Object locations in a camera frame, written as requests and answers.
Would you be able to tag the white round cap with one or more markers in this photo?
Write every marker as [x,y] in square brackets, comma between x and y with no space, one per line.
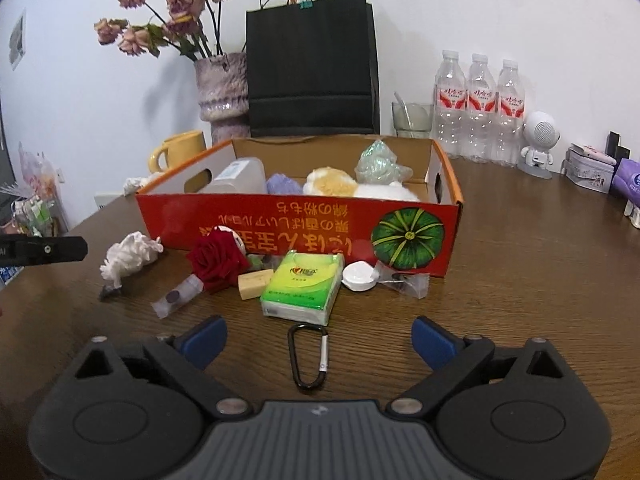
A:
[359,276]

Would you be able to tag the purple cloth ball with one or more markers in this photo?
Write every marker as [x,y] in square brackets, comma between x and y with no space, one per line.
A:
[282,184]

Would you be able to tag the black paper bag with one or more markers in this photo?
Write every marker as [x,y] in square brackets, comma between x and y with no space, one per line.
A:
[310,60]

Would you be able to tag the small clear plastic packet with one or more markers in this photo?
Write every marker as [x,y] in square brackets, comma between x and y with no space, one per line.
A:
[175,296]

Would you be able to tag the clear plastic wrapper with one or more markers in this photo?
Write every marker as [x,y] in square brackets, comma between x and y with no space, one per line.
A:
[407,282]

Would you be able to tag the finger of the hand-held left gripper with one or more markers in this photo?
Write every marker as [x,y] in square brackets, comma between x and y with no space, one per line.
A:
[45,250]

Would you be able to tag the wall poster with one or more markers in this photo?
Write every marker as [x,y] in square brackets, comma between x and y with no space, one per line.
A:
[17,42]

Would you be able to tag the white printed box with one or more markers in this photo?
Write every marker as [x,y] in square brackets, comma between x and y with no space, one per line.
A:
[587,176]

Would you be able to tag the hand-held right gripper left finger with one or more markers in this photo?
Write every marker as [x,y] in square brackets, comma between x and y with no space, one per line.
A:
[205,341]

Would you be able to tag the red cardboard box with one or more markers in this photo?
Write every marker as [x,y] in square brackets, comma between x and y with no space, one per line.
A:
[310,230]

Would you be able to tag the purple ceramic vase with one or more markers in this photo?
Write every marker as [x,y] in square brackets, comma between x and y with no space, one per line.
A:
[222,90]

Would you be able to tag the green binder clip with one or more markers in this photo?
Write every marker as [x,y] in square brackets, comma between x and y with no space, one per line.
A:
[305,5]

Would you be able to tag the red rose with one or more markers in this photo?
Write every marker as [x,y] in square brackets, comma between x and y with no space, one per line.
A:
[215,260]

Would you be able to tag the black carabiner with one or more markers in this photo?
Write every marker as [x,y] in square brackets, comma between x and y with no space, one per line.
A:
[323,355]

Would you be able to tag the clear water bottle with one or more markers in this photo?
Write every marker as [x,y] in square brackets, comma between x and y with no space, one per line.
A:
[450,105]
[510,110]
[481,107]

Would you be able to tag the spoon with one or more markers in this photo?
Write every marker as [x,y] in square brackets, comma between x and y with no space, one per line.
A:
[400,100]

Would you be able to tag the dried pink flowers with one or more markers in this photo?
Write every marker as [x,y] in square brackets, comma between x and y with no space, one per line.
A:
[182,5]

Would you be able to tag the white and orange plush toy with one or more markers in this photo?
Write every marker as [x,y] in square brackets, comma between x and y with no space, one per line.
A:
[330,182]

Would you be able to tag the crumpled white tissue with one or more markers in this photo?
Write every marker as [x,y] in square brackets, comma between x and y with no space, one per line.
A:
[134,185]
[127,257]

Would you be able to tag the plastic bags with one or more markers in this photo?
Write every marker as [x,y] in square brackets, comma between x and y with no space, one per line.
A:
[37,175]

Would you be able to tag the drinking glass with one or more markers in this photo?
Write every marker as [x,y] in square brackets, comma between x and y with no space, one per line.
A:
[412,122]

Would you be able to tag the translucent plastic container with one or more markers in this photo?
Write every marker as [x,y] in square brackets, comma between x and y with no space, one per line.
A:
[235,175]

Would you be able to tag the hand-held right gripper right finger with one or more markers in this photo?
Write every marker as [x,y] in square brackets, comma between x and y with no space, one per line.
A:
[431,342]

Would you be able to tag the purple packet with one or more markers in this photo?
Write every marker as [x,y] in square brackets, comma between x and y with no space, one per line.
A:
[630,180]

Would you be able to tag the white robot figurine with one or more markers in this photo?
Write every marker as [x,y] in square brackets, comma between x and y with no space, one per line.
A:
[542,132]

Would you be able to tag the pink case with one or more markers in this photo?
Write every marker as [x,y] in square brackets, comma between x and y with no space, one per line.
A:
[592,152]

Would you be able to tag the green tissue packet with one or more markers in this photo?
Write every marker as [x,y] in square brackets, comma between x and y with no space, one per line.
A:
[302,285]

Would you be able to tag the yellow mug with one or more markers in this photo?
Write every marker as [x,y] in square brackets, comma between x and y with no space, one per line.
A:
[182,152]

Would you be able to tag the black box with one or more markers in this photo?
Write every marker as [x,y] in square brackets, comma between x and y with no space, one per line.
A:
[617,147]

